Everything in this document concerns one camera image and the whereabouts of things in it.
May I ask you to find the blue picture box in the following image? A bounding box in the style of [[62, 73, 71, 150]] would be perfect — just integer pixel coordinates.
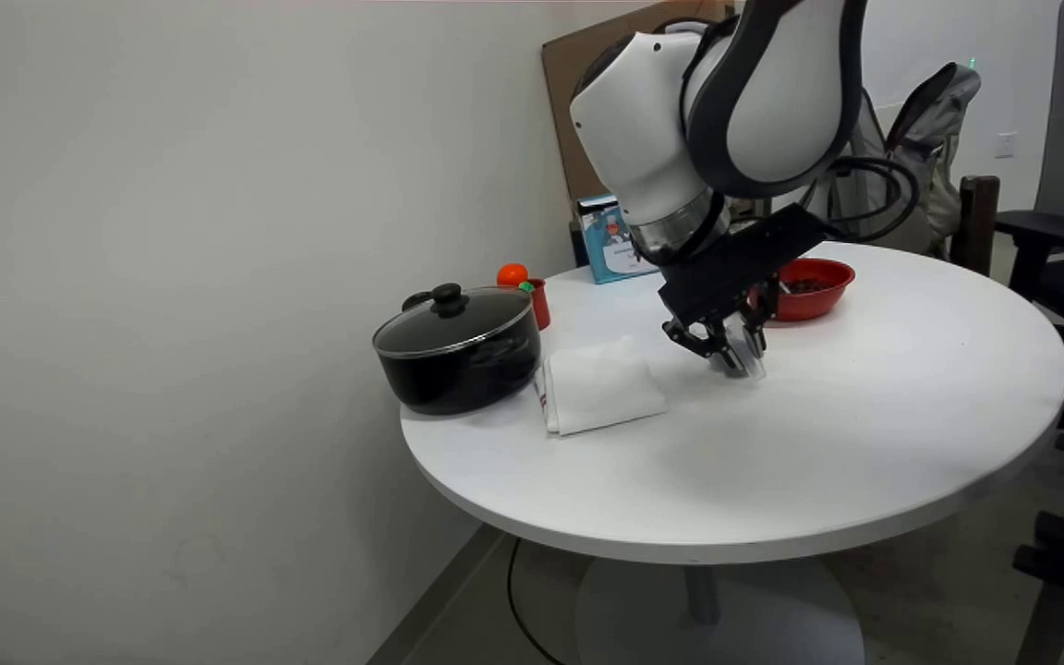
[[577, 191, 663, 288]]

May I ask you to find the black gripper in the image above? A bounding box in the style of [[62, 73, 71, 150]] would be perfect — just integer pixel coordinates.
[[663, 293, 783, 368]]

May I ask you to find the black office chair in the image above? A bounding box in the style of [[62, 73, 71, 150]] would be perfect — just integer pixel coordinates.
[[993, 206, 1064, 363]]

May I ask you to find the brown cardboard sheet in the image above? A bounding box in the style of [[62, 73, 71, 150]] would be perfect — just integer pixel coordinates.
[[540, 0, 736, 206]]

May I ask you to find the orange ball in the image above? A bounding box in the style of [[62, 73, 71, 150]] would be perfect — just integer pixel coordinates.
[[492, 257, 533, 294]]

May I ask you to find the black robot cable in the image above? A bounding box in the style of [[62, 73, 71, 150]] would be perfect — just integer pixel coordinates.
[[822, 150, 924, 245]]

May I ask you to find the black cooking pot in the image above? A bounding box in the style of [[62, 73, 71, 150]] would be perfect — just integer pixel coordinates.
[[371, 300, 542, 419]]

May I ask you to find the red bowl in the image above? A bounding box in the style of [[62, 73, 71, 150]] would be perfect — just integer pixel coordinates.
[[767, 254, 859, 330]]

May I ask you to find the white table pedestal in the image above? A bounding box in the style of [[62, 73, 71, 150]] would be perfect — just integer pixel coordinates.
[[572, 558, 869, 665]]

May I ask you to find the black floor cable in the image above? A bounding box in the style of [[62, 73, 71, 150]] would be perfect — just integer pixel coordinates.
[[502, 537, 571, 665]]

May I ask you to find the clear plastic measuring jug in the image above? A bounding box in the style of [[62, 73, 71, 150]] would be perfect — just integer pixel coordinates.
[[706, 321, 771, 382]]

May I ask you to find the glass pot lid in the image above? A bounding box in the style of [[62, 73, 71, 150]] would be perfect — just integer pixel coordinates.
[[371, 279, 536, 363]]

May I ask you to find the white folded napkin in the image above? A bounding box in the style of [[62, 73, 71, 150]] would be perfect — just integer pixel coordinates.
[[533, 332, 672, 439]]

